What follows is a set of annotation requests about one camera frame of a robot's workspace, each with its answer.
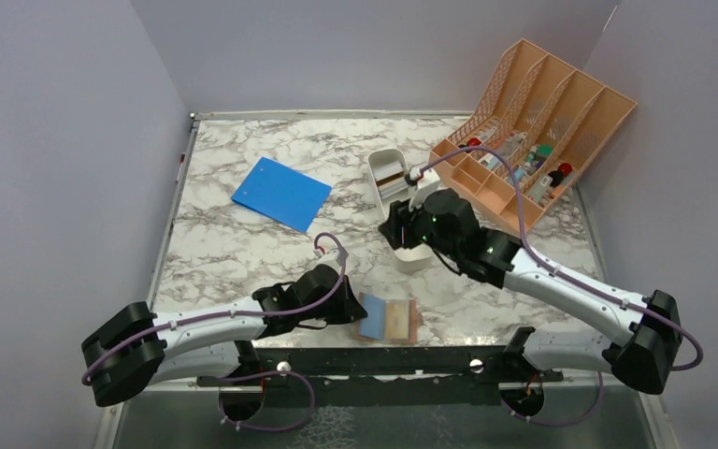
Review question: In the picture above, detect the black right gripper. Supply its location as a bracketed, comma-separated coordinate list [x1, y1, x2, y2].
[380, 187, 462, 262]

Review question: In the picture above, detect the tan leather card holder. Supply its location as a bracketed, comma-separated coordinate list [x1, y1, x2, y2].
[354, 294, 420, 345]

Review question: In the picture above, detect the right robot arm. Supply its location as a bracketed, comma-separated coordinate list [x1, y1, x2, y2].
[378, 189, 683, 395]

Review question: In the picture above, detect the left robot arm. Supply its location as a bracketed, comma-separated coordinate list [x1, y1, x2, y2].
[81, 264, 367, 407]

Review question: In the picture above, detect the white oblong plastic tray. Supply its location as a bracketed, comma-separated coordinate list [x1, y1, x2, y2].
[366, 148, 436, 274]

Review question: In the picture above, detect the blue folder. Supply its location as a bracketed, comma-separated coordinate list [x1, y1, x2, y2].
[231, 157, 332, 232]

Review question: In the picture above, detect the green cap bottle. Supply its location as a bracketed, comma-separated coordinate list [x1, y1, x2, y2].
[527, 144, 553, 163]

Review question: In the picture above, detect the orange desk organizer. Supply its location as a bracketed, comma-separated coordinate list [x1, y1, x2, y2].
[429, 39, 637, 235]

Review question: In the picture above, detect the red cap bottle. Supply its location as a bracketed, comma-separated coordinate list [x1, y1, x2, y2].
[548, 163, 573, 188]

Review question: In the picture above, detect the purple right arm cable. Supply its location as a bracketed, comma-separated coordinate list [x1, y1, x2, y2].
[405, 146, 705, 427]

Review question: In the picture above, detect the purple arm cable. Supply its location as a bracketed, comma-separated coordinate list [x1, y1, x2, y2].
[405, 146, 705, 427]
[81, 232, 349, 386]

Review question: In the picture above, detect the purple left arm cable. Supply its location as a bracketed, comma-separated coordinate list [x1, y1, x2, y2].
[81, 232, 349, 386]

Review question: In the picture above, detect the black mounting rail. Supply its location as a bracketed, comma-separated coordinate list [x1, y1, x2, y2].
[194, 344, 564, 403]

